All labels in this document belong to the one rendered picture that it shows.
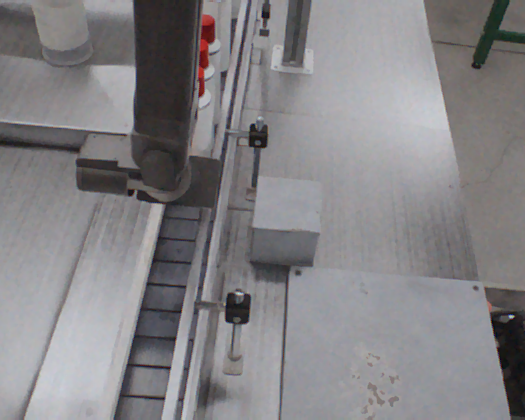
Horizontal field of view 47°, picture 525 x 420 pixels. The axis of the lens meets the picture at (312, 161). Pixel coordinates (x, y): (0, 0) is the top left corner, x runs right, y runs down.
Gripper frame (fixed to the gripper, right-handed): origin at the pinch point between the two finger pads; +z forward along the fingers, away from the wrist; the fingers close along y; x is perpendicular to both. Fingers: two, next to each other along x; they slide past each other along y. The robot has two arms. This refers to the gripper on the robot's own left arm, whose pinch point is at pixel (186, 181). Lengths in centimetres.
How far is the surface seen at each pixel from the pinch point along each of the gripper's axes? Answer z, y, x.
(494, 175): 135, -99, -17
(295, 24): 29.5, -13.9, -34.0
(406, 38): 46, -40, -39
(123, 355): -14.9, 3.1, 21.3
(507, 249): 113, -97, 10
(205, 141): 0.9, -1.9, -6.2
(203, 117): -3.1, -1.6, -9.2
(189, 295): -14.7, -3.7, 13.7
